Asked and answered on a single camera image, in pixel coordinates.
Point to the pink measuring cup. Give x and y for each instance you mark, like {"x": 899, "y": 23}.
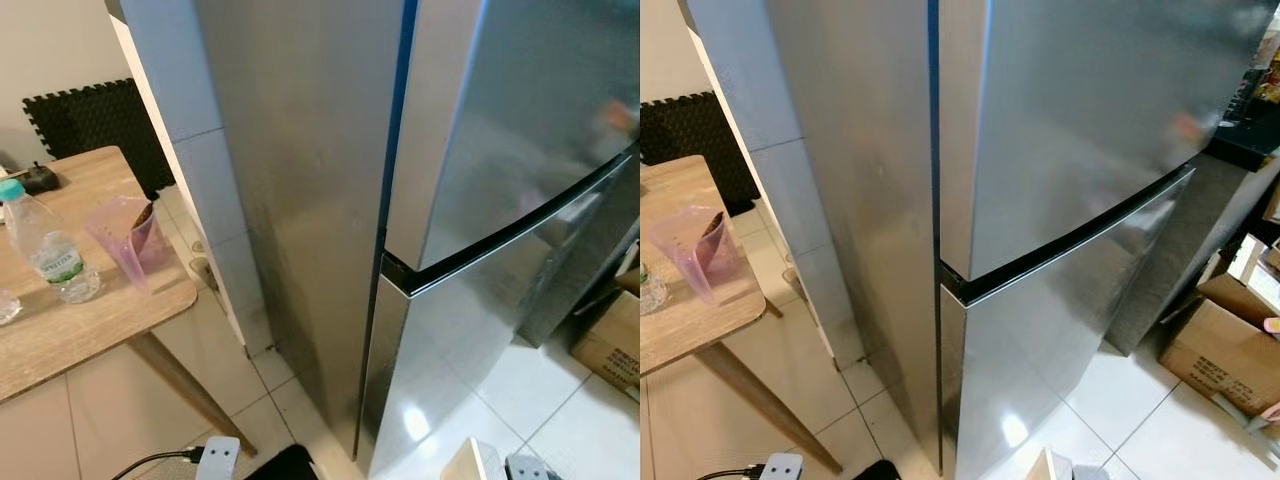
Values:
{"x": 700, "y": 255}
{"x": 125, "y": 245}

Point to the wooden table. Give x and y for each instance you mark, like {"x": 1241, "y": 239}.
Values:
{"x": 80, "y": 320}
{"x": 690, "y": 320}

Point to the closed cardboard box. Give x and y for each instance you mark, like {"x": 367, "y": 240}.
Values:
{"x": 1215, "y": 355}
{"x": 610, "y": 350}

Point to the stainless fridge compartment door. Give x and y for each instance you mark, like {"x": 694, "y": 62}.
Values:
{"x": 450, "y": 350}
{"x": 1030, "y": 340}

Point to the open cardboard box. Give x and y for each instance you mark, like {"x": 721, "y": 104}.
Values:
{"x": 1225, "y": 292}

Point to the black floor mat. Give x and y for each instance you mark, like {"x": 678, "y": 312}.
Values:
{"x": 285, "y": 468}
{"x": 878, "y": 472}

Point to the black handheld controller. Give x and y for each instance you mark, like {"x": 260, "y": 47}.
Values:
{"x": 40, "y": 180}

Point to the black foam wall panel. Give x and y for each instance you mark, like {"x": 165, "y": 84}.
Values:
{"x": 100, "y": 120}
{"x": 700, "y": 140}

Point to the stainless steel fridge cabinet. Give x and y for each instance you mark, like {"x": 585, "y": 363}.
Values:
{"x": 850, "y": 200}
{"x": 300, "y": 200}

